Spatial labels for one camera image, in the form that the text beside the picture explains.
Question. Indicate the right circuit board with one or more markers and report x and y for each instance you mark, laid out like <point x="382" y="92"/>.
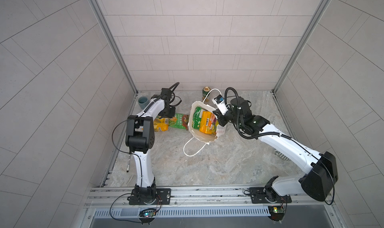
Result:
<point x="277" y="214"/>

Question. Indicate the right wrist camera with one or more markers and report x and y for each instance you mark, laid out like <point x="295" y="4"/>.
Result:
<point x="220" y="103"/>

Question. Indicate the circuit board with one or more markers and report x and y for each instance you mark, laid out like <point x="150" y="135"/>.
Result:
<point x="148" y="213"/>
<point x="277" y="214"/>

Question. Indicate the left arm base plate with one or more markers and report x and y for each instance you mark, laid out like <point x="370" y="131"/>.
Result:
<point x="159" y="196"/>

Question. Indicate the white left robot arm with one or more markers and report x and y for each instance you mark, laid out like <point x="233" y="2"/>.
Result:
<point x="140" y="138"/>

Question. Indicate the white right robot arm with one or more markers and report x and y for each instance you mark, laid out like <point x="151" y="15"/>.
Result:
<point x="319" y="170"/>

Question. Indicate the left circuit board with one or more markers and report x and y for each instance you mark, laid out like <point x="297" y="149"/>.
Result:
<point x="148" y="213"/>

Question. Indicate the orange snack pack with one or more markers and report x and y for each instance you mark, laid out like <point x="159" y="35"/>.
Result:
<point x="210" y="125"/>

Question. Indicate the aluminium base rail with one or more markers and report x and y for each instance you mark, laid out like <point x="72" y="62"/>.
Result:
<point x="181" y="196"/>

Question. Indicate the green snack bag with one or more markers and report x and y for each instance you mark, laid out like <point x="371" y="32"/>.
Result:
<point x="179" y="121"/>

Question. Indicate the aluminium corner frame post left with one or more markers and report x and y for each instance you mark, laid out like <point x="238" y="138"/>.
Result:
<point x="110" y="39"/>

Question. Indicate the white printed paper bag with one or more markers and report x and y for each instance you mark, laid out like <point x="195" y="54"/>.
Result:
<point x="205" y="138"/>

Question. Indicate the aluminium corner frame post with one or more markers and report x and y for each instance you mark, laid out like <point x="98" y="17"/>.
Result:
<point x="110" y="39"/>
<point x="303" y="41"/>

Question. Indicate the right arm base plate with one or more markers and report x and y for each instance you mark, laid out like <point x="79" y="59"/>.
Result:
<point x="261" y="195"/>

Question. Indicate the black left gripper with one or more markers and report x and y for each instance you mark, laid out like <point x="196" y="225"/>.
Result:
<point x="171" y="114"/>

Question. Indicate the green snack pack in bag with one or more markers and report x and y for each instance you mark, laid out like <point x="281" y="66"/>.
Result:
<point x="198" y="118"/>

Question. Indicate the yellow mango snack bag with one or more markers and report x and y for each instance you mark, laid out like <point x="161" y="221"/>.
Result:
<point x="161" y="124"/>

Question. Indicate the teal cup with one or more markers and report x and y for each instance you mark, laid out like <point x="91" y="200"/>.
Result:
<point x="143" y="102"/>

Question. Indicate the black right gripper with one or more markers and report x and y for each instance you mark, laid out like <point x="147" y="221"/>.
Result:
<point x="220" y="117"/>

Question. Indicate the aluminium corner frame post right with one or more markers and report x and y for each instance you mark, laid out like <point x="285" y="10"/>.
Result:
<point x="303" y="41"/>

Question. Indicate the green beer can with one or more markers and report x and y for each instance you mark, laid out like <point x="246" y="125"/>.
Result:
<point x="205" y="92"/>

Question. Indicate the black white marker pen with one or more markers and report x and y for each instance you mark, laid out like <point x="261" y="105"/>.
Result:
<point x="128" y="163"/>

